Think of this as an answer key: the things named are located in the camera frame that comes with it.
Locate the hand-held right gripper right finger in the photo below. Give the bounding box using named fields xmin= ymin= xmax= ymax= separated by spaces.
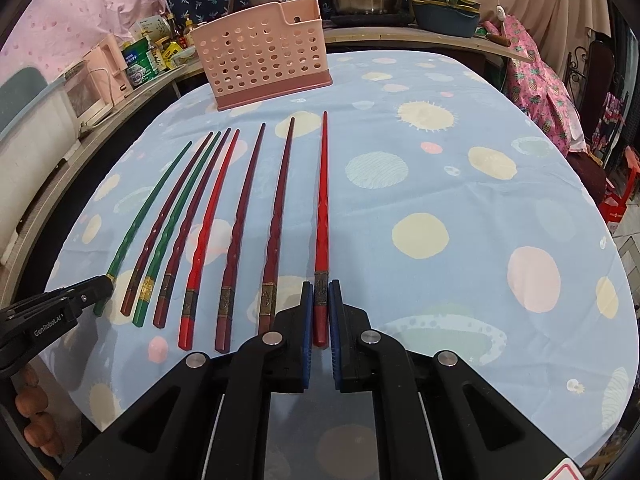
xmin=327 ymin=279 xmax=576 ymax=480

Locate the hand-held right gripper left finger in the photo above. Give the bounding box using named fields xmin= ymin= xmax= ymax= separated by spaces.
xmin=60 ymin=280 xmax=314 ymax=480

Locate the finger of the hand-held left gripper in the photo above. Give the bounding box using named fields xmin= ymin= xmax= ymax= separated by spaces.
xmin=42 ymin=276 xmax=115 ymax=317

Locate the dark red chopstick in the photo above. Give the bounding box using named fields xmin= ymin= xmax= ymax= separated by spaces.
xmin=257 ymin=116 xmax=297 ymax=335
xmin=152 ymin=128 xmax=232 ymax=330
xmin=121 ymin=132 xmax=215 ymax=317
xmin=214 ymin=122 xmax=266 ymax=353

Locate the bright red chopstick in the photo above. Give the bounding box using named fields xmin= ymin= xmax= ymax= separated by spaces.
xmin=178 ymin=129 xmax=241 ymax=352
xmin=312 ymin=111 xmax=329 ymax=348

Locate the pink perforated utensil basket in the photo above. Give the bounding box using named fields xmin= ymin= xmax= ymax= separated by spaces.
xmin=190 ymin=0 xmax=333 ymax=111

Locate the blue planet print tablecloth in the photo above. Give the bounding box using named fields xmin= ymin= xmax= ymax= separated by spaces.
xmin=37 ymin=49 xmax=631 ymax=467

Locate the pale teal plastic container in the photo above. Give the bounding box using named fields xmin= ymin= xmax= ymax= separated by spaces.
xmin=0 ymin=66 xmax=67 ymax=137

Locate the green white tin can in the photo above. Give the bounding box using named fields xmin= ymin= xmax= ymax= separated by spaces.
xmin=121 ymin=37 xmax=159 ymax=87

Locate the yellow packet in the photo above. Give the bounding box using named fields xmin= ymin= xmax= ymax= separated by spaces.
xmin=160 ymin=40 xmax=184 ymax=69

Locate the white plastic jar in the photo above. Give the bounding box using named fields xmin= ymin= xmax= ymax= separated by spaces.
xmin=131 ymin=15 xmax=171 ymax=44

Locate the pink dotted cloth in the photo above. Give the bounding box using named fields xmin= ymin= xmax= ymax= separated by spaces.
xmin=0 ymin=0 xmax=174 ymax=88

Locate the wooden shelf board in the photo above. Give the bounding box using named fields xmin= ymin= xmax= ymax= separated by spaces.
xmin=322 ymin=26 xmax=536 ymax=64

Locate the black cooker base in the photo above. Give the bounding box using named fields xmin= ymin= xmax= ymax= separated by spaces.
xmin=329 ymin=12 xmax=417 ymax=29

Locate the red plastic stool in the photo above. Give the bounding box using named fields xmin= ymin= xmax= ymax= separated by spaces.
xmin=597 ymin=145 xmax=640 ymax=227

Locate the pink pineapple print cloth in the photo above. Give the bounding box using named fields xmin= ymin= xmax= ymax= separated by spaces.
xmin=500 ymin=15 xmax=589 ymax=157

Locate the teal plastic basin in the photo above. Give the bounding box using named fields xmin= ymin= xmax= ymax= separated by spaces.
xmin=407 ymin=0 xmax=482 ymax=39

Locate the dark metal chair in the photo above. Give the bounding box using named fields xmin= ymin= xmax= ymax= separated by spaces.
xmin=567 ymin=40 xmax=629 ymax=172

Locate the brown turned wooden post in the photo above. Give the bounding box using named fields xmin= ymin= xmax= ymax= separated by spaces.
xmin=15 ymin=364 xmax=64 ymax=461

